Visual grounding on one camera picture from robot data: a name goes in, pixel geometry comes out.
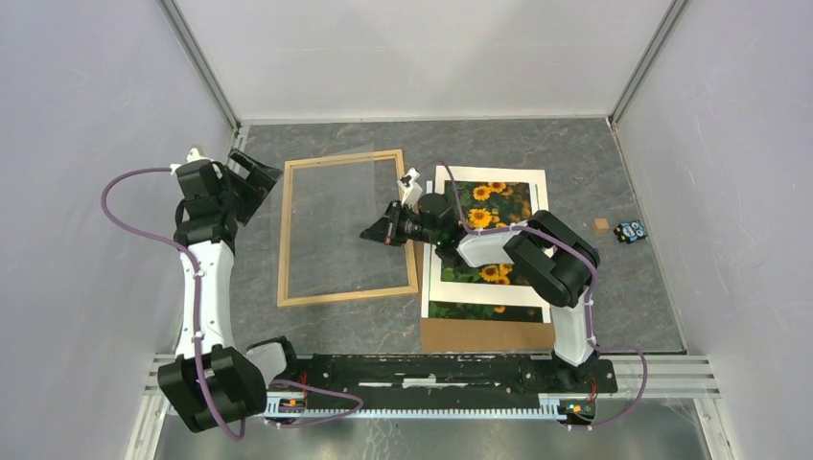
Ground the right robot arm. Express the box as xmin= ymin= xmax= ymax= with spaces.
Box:
xmin=360 ymin=193 xmax=600 ymax=391

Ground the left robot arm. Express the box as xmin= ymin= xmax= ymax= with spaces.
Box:
xmin=157 ymin=148 xmax=301 ymax=433

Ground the wooden picture frame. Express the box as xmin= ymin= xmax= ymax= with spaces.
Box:
xmin=277 ymin=149 xmax=420 ymax=308

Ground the small wooden cube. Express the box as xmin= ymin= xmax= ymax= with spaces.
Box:
xmin=592 ymin=218 xmax=610 ymax=234

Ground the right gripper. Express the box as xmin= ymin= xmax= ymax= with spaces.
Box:
xmin=360 ymin=199 xmax=440 ymax=246

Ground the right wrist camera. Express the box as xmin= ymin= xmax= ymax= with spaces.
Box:
xmin=397 ymin=168 xmax=424 ymax=210

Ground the brown backing board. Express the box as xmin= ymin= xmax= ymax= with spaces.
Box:
xmin=415 ymin=243 xmax=555 ymax=354

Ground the sunflower photo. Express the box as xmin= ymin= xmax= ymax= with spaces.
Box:
xmin=428 ymin=180 xmax=551 ymax=323

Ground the black blue toy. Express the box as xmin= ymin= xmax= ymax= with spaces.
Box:
xmin=614 ymin=219 xmax=648 ymax=244

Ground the white slotted cable duct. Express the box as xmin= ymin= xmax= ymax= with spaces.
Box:
xmin=260 ymin=396 xmax=596 ymax=422

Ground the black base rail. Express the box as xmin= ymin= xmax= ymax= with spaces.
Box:
xmin=267 ymin=354 xmax=618 ymax=411

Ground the white photo mat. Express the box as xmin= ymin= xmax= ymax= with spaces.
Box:
xmin=423 ymin=166 xmax=548 ymax=316

